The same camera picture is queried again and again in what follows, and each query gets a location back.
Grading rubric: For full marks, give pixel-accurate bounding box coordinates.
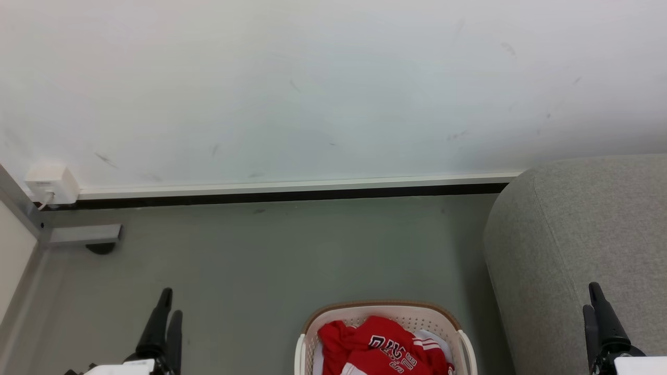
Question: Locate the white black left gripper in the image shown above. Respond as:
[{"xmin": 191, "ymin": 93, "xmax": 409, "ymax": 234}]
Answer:
[{"xmin": 64, "ymin": 287, "xmax": 183, "ymax": 375}]

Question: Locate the white black baseboard strip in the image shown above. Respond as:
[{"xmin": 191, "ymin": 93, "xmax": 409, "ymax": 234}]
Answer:
[{"xmin": 32, "ymin": 170, "xmax": 526, "ymax": 211}]

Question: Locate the white laundry basket brown rim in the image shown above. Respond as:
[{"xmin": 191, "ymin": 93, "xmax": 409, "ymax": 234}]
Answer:
[{"xmin": 294, "ymin": 300, "xmax": 478, "ymax": 375}]

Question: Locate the grey metal frame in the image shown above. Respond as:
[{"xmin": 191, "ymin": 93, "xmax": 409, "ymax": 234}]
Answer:
[{"xmin": 0, "ymin": 165, "xmax": 123, "ymax": 248}]

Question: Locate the white garment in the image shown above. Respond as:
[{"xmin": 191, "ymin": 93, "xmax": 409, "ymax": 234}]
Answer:
[{"xmin": 312, "ymin": 328, "xmax": 455, "ymax": 375}]

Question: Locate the white wall socket box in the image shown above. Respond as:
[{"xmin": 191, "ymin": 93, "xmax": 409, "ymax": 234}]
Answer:
[{"xmin": 23, "ymin": 165, "xmax": 80, "ymax": 205}]

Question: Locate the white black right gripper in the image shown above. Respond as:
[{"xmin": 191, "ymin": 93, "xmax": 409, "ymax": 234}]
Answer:
[{"xmin": 582, "ymin": 282, "xmax": 667, "ymax": 375}]

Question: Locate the grey fabric sofa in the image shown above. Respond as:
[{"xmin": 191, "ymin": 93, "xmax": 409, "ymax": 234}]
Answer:
[{"xmin": 482, "ymin": 154, "xmax": 667, "ymax": 375}]

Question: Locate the red printed shirt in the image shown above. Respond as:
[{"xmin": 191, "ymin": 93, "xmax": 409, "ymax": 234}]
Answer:
[{"xmin": 317, "ymin": 316, "xmax": 455, "ymax": 375}]

